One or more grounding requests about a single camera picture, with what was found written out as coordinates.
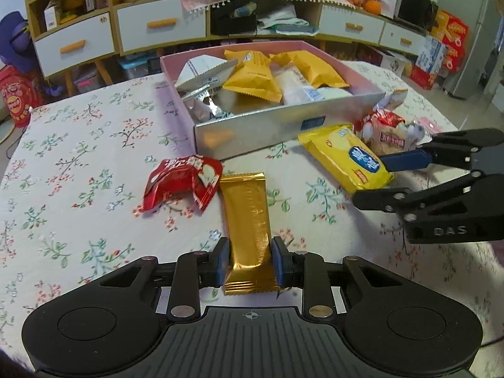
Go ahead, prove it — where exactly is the white triangular bag in box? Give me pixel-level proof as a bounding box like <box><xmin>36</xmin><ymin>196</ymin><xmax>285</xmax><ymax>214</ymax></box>
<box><xmin>175</xmin><ymin>55</ymin><xmax>238</xmax><ymax>93</ymax></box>

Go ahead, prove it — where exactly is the red white rice cracker pack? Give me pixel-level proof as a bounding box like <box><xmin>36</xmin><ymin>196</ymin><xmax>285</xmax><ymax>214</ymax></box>
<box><xmin>354</xmin><ymin>109</ymin><xmax>426</xmax><ymax>156</ymax></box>

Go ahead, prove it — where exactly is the pink silver snack box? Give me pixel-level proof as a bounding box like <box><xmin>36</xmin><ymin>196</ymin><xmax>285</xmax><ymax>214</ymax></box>
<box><xmin>159</xmin><ymin>39</ymin><xmax>387</xmax><ymax>162</ymax></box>

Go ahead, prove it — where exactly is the orange fruit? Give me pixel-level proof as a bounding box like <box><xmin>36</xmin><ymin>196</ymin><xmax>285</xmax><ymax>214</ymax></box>
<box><xmin>361</xmin><ymin>0</ymin><xmax>382</xmax><ymax>15</ymax></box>

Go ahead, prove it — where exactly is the black microwave oven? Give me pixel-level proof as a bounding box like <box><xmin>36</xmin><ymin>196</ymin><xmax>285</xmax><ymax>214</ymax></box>
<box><xmin>394</xmin><ymin>0</ymin><xmax>438</xmax><ymax>32</ymax></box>

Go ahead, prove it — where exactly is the yellow blue-label snack pack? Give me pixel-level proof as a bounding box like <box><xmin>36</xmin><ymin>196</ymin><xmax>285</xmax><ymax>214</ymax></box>
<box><xmin>298</xmin><ymin>124</ymin><xmax>393</xmax><ymax>195</ymax></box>

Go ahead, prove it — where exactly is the yellow snack pack left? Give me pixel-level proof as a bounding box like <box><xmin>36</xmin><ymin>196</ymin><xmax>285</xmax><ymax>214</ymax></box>
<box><xmin>222</xmin><ymin>49</ymin><xmax>282</xmax><ymax>103</ymax></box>

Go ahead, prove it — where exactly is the wooden white drawer cabinet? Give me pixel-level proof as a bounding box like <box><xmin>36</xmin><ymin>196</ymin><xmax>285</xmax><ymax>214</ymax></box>
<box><xmin>25</xmin><ymin>0</ymin><xmax>426</xmax><ymax>78</ymax></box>

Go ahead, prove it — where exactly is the yellow snack pack right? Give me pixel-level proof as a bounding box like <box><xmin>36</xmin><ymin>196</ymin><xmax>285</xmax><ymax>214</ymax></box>
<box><xmin>269</xmin><ymin>50</ymin><xmax>350</xmax><ymax>89</ymax></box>

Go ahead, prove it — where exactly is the red cylindrical snack tub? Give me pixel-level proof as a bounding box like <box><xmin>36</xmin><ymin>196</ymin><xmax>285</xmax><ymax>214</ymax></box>
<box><xmin>1</xmin><ymin>65</ymin><xmax>43</xmax><ymax>128</ymax></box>

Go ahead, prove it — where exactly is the purple hat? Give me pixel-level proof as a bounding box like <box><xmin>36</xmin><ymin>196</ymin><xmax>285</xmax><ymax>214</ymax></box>
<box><xmin>0</xmin><ymin>11</ymin><xmax>37</xmax><ymax>72</ymax></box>

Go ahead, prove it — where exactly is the red foil snack packet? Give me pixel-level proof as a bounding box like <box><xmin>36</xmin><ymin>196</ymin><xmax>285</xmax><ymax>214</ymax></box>
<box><xmin>143</xmin><ymin>154</ymin><xmax>223</xmax><ymax>212</ymax></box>

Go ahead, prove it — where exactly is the white orange-edged snack packet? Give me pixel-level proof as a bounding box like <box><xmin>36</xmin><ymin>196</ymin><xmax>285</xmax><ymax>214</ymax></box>
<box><xmin>373</xmin><ymin>89</ymin><xmax>408</xmax><ymax>112</ymax></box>

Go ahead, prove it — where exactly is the clear white cake snack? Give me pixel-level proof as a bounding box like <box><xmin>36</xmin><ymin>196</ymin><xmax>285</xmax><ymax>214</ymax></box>
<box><xmin>272</xmin><ymin>62</ymin><xmax>325</xmax><ymax>106</ymax></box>

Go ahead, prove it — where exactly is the gold foil snack bar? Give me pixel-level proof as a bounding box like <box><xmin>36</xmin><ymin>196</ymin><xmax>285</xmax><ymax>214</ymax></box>
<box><xmin>220</xmin><ymin>172</ymin><xmax>278</xmax><ymax>295</ymax></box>

